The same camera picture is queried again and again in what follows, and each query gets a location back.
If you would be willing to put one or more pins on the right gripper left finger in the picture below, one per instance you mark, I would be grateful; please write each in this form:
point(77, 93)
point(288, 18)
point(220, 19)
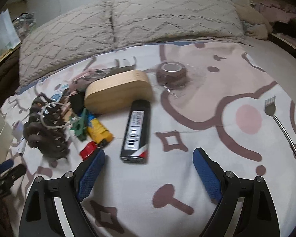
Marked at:
point(40, 217)

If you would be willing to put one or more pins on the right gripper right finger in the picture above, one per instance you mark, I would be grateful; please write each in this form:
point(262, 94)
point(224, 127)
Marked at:
point(258, 216)

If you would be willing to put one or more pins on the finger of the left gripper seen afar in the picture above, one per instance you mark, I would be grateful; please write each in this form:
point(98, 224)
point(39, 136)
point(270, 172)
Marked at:
point(4, 166)

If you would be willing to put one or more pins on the green clip with white cord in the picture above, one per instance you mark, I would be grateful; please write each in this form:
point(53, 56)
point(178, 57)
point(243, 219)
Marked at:
point(64, 120)

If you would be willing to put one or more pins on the brown claw hair clip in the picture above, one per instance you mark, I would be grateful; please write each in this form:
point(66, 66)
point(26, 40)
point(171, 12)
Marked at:
point(44, 129)

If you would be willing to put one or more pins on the red lighter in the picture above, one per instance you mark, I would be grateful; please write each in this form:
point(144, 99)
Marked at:
point(88, 150)

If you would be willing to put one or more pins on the black lighter with barcode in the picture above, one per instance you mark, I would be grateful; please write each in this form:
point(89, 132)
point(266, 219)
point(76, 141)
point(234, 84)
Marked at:
point(135, 145)

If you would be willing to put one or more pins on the pink hair clip pile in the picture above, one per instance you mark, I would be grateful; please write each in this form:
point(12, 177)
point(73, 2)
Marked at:
point(90, 75)

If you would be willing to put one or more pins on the cartoon print bed blanket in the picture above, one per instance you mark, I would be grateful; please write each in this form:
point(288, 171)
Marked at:
point(220, 109)

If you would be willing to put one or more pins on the white paper bag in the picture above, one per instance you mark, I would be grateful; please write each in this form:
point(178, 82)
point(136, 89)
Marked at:
point(9, 38)

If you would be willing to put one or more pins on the wooden oval box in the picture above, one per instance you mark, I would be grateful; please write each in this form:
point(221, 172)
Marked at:
point(117, 92)

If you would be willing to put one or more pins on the left beige textured pillow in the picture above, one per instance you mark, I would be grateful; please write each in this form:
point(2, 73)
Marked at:
point(78, 34)

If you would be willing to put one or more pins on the beige textured pillow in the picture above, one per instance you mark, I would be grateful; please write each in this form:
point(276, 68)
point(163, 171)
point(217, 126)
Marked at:
point(145, 21)
point(78, 34)

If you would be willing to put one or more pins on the brown tape roll in wrap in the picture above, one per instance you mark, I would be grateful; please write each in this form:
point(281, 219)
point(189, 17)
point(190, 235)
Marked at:
point(171, 75)

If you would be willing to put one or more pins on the crumpled beige blanket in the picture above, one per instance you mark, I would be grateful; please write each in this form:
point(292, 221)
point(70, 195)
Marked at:
point(255, 25)

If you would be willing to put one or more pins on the right beige textured pillow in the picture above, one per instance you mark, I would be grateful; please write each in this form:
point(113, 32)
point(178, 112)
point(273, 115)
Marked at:
point(145, 21)

